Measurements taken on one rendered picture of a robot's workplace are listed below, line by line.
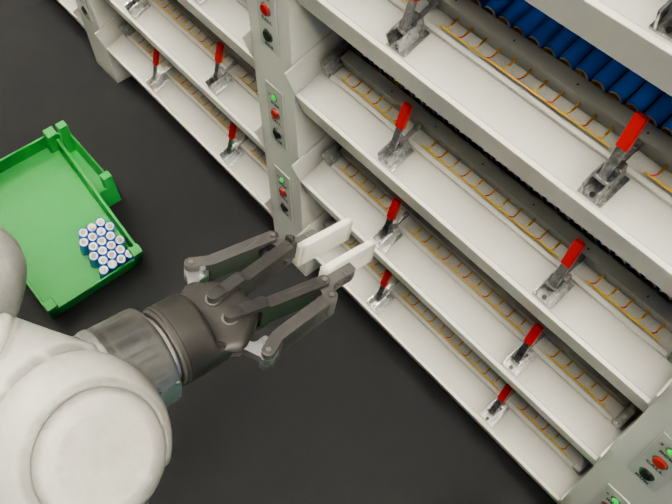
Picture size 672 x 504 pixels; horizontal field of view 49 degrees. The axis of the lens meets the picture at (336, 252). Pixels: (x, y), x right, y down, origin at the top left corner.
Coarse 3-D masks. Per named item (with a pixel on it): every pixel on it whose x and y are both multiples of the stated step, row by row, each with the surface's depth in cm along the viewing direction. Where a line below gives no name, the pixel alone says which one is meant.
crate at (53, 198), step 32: (0, 160) 140; (32, 160) 147; (64, 160) 148; (0, 192) 144; (32, 192) 145; (64, 192) 147; (96, 192) 143; (0, 224) 142; (32, 224) 144; (64, 224) 145; (32, 256) 142; (64, 256) 144; (32, 288) 136; (64, 288) 142; (96, 288) 142
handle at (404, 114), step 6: (402, 108) 91; (408, 108) 90; (402, 114) 91; (408, 114) 91; (402, 120) 92; (396, 126) 93; (402, 126) 92; (396, 132) 93; (396, 138) 94; (390, 144) 95; (396, 144) 94; (396, 150) 96
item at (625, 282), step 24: (360, 72) 100; (384, 96) 99; (408, 96) 97; (432, 120) 95; (432, 144) 95; (456, 144) 93; (480, 168) 91; (480, 192) 92; (504, 192) 90; (528, 192) 89; (528, 216) 90; (552, 216) 87; (600, 264) 84; (624, 288) 82; (648, 288) 81; (624, 312) 82; (648, 312) 82
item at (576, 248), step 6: (576, 240) 79; (570, 246) 80; (576, 246) 80; (582, 246) 79; (570, 252) 80; (576, 252) 80; (564, 258) 81; (570, 258) 81; (576, 258) 81; (564, 264) 82; (570, 264) 81; (558, 270) 83; (564, 270) 82; (552, 276) 84; (558, 276) 83; (552, 282) 84; (558, 282) 83
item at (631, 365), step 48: (336, 48) 102; (336, 96) 103; (384, 144) 98; (432, 192) 94; (480, 240) 90; (528, 288) 87; (576, 288) 86; (576, 336) 84; (624, 336) 82; (624, 384) 81
